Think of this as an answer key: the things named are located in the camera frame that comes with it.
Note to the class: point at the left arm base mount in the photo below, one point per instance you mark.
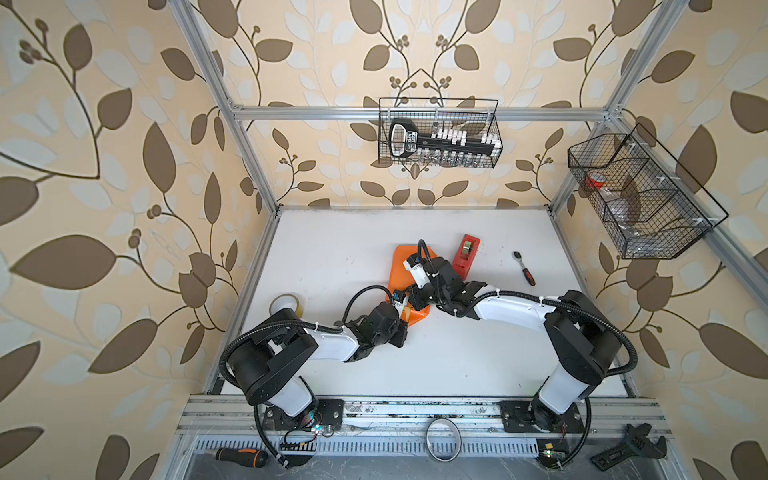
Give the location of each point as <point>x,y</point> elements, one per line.
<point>325,413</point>

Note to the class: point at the black wire basket wall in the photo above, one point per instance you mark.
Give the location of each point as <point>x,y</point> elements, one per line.
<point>470,114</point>
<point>652,206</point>

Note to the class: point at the ratchet wrench red handle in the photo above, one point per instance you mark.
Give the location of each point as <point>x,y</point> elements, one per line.
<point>526,272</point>

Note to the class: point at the black adjustable wrench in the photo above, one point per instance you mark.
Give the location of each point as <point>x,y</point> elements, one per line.
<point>635,443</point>

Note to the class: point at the aluminium front rail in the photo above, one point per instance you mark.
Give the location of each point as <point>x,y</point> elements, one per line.
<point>469,427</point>

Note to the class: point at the red tape dispenser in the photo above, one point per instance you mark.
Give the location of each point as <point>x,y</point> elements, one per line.
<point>465,256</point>

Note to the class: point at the socket set black rail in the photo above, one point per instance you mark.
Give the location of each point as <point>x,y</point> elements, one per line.
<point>404,139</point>

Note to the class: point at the black wire basket right wall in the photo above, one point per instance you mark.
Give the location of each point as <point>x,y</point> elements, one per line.
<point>652,206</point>

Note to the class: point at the orange black screwdriver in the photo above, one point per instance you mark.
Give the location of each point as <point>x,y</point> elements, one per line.
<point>249,458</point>

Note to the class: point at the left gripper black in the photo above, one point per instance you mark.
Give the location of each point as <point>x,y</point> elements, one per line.
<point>401,341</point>

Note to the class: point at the black wire basket back wall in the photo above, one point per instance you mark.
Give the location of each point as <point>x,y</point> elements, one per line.
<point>470,114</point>

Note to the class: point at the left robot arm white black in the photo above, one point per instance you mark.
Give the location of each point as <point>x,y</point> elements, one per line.
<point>264,362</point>

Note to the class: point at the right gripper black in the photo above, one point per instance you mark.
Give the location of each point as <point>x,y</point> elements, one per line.
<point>414,295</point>

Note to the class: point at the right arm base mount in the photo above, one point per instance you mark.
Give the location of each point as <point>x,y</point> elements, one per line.
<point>523,416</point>

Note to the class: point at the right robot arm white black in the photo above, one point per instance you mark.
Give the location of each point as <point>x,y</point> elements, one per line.
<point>589,348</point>

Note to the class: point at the yellow orange wrapping paper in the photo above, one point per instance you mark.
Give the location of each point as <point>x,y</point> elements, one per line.
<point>400,279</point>

